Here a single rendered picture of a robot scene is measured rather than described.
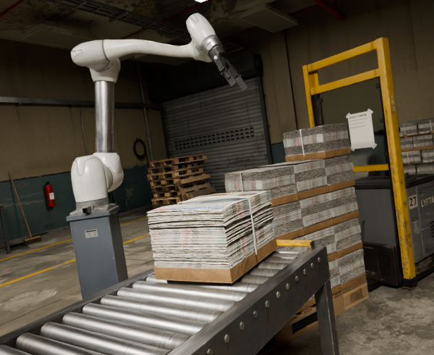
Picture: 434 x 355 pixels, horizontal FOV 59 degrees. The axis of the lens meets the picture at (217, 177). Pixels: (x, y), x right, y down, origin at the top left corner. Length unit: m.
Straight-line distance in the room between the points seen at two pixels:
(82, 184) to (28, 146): 7.15
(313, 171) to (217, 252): 1.55
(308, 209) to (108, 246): 1.30
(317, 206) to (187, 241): 1.54
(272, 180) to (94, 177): 1.04
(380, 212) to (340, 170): 0.69
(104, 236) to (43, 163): 7.30
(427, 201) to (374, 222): 0.43
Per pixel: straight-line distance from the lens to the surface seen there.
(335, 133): 2.80
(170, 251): 1.25
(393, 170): 3.05
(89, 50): 2.00
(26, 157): 8.97
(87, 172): 1.90
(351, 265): 2.94
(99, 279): 1.95
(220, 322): 0.94
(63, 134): 9.49
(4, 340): 1.16
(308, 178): 2.56
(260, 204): 1.35
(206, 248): 1.17
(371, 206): 3.38
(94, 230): 1.90
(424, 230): 3.43
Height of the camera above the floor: 1.18
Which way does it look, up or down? 3 degrees down
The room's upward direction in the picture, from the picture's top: 8 degrees counter-clockwise
